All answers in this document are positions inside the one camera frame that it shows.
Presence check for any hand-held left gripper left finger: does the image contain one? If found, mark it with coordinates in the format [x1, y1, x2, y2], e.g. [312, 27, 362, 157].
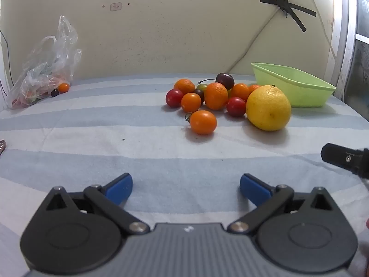
[37, 173, 150, 235]

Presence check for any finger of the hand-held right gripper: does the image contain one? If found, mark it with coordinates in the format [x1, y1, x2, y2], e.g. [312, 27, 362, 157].
[321, 143, 369, 179]

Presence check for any red cherry tomato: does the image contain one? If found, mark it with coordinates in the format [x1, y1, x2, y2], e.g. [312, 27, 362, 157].
[165, 89, 184, 108]
[226, 97, 247, 118]

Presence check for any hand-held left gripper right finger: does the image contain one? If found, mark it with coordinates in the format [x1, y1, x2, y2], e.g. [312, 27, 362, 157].
[228, 174, 343, 235]

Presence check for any green plastic basket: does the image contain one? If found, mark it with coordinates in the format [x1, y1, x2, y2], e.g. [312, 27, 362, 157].
[251, 62, 337, 108]

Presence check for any orange cherry tomato with stem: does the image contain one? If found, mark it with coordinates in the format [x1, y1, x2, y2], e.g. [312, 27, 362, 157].
[184, 110, 217, 135]

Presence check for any black tape cross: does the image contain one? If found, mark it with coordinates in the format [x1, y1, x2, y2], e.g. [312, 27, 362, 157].
[260, 0, 317, 32]

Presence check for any frosted glass window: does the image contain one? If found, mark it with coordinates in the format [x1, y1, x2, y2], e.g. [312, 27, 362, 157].
[331, 0, 369, 116]

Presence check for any thin black cable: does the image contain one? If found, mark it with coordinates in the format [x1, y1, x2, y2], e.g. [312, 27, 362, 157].
[0, 30, 13, 96]

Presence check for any large yellow citrus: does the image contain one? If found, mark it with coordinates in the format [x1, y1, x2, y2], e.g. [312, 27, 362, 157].
[246, 85, 292, 131]

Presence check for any clear plastic bag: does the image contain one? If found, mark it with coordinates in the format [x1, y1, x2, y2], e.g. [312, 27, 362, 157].
[6, 15, 83, 110]

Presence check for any orange mandarin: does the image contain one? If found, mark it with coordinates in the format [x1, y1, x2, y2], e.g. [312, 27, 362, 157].
[173, 79, 196, 95]
[204, 82, 229, 111]

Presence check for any striped bed sheet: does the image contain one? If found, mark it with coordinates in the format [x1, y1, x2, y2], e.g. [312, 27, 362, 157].
[0, 73, 369, 277]

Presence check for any large dark purple tomato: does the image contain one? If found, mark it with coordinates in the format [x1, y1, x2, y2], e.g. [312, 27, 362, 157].
[215, 73, 235, 90]

